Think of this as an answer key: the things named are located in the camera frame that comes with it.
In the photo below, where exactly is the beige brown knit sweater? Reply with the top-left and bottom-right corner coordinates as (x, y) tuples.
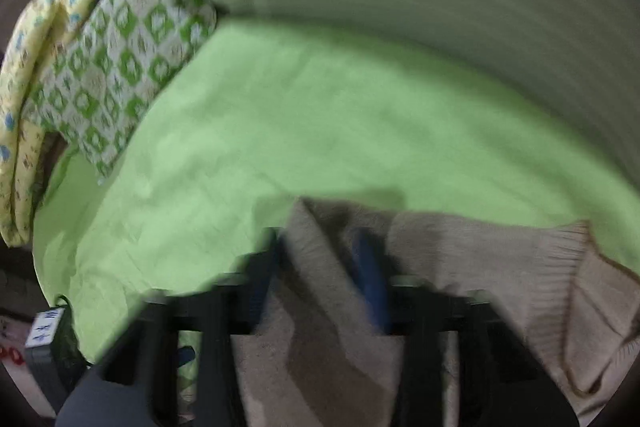
(235, 198), (639, 426)

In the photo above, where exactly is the green bed sheet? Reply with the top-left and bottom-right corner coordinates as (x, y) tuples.
(34, 18), (639, 359)

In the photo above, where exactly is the yellow floral quilt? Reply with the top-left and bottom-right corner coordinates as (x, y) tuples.
(1, 0), (99, 247)

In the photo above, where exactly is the green white patterned pillow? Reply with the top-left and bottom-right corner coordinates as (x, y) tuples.
(26, 0), (217, 179)

